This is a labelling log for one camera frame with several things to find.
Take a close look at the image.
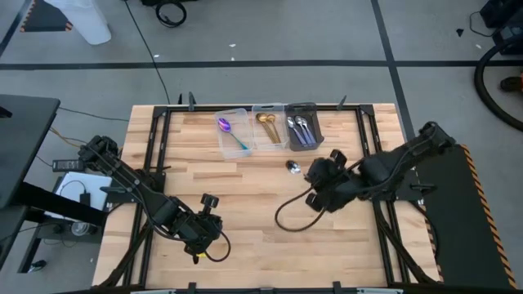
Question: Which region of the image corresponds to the thin black floor cable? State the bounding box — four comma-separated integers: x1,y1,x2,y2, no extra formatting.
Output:
468,10,496,38

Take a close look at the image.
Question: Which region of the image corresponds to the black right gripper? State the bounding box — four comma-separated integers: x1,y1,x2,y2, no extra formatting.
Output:
305,149,360,213

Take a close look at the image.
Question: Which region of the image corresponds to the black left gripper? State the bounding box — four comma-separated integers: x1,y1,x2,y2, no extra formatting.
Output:
181,193,224,265

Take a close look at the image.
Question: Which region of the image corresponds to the white board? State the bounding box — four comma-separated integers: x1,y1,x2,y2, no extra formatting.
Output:
44,171,114,221

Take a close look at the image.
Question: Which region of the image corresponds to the black desk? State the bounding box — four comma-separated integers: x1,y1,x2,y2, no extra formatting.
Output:
0,94,108,274

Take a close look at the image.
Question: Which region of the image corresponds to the large black hazard-edged mat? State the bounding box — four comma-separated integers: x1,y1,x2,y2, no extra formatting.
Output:
410,143,519,290

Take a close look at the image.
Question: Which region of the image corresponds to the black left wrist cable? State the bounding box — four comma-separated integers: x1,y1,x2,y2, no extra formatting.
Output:
203,230,232,264

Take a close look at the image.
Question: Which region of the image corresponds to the iridescent rainbow spoon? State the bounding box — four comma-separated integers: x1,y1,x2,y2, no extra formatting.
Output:
217,117,250,151

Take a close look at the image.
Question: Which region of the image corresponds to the black power adapter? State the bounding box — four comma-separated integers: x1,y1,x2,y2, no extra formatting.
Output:
51,158,85,172

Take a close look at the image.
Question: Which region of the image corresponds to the long black cable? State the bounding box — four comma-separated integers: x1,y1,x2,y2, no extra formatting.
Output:
123,0,172,105

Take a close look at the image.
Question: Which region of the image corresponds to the black floor equipment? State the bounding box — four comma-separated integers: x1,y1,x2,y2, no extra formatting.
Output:
480,0,523,56

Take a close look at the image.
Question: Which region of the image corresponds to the small black hazard-edged mat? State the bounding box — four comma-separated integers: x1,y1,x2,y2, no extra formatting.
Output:
19,0,74,33

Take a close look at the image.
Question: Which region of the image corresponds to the coiled black cable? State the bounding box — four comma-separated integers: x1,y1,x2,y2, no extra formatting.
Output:
154,0,188,29

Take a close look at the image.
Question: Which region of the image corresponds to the frosted plastic bin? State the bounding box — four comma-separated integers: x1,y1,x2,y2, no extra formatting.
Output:
214,107,254,160

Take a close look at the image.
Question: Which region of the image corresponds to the yellow cable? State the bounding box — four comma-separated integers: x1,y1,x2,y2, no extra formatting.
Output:
48,127,123,155

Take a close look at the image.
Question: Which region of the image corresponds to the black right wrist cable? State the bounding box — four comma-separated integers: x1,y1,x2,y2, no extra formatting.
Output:
274,185,328,233

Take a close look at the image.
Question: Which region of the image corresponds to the thick black hose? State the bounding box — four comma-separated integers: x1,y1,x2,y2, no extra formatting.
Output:
473,34,523,132

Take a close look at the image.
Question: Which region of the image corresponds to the person's shoe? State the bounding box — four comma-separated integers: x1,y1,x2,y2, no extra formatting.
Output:
500,76,523,93

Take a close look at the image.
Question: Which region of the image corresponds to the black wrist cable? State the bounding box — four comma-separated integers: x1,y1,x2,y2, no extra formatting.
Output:
274,185,328,233
203,230,232,264

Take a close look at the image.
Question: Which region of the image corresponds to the grey plastic bin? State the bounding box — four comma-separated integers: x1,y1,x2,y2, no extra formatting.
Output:
284,101,326,153

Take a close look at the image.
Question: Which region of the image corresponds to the clear plastic bin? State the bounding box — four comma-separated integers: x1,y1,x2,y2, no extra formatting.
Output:
251,102,289,151

